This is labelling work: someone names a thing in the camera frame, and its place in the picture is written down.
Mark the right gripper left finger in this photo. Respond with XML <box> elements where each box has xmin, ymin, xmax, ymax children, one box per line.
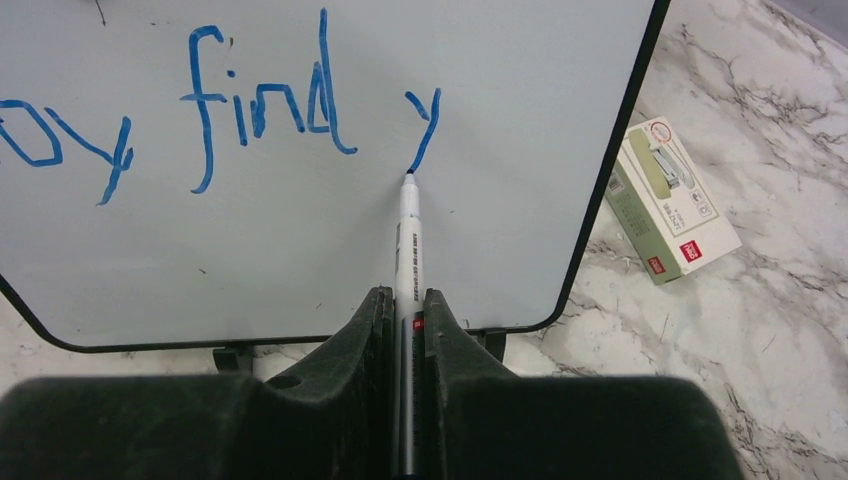
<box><xmin>1</xmin><ymin>288</ymin><xmax>394</xmax><ymax>479</ymax></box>

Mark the black framed small whiteboard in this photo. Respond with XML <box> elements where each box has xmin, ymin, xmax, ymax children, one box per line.
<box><xmin>1</xmin><ymin>1</ymin><xmax>670</xmax><ymax>353</ymax></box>

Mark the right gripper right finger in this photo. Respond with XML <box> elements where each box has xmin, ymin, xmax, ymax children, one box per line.
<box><xmin>424</xmin><ymin>289</ymin><xmax>743</xmax><ymax>479</ymax></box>

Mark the white eraser box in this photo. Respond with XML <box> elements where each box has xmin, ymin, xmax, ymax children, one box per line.
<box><xmin>605</xmin><ymin>117</ymin><xmax>741</xmax><ymax>285</ymax></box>

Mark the whiteboard marker pen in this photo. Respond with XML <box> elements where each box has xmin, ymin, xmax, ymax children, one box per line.
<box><xmin>391</xmin><ymin>172</ymin><xmax>424</xmax><ymax>479</ymax></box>

